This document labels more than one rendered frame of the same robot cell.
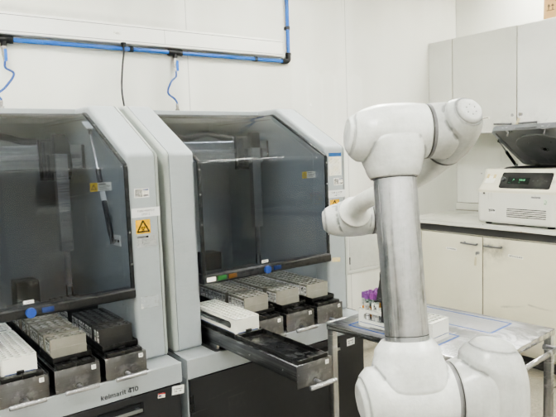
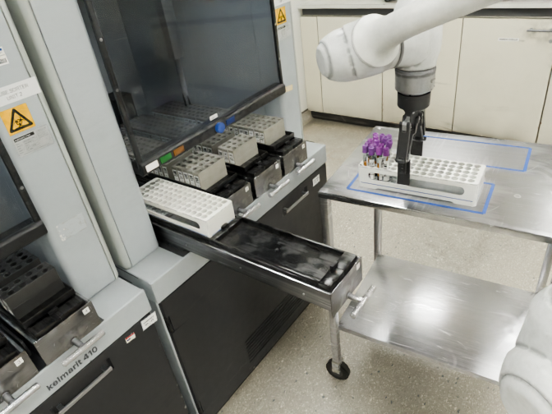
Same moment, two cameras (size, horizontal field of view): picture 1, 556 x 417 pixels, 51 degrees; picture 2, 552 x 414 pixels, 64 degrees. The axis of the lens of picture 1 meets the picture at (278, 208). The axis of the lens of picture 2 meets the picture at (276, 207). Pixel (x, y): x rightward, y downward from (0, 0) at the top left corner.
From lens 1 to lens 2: 104 cm
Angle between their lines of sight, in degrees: 30
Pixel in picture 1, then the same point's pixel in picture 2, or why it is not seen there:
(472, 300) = (371, 82)
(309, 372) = (342, 291)
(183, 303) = (121, 209)
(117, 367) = (57, 342)
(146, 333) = (81, 267)
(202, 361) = (170, 276)
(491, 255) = not seen: hidden behind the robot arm
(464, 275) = not seen: hidden behind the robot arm
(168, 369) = (130, 306)
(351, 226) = (374, 66)
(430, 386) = not seen: outside the picture
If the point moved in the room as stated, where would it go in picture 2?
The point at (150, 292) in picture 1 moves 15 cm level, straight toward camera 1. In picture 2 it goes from (67, 214) to (79, 248)
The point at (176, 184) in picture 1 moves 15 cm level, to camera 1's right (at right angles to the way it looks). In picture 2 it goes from (53, 29) to (131, 16)
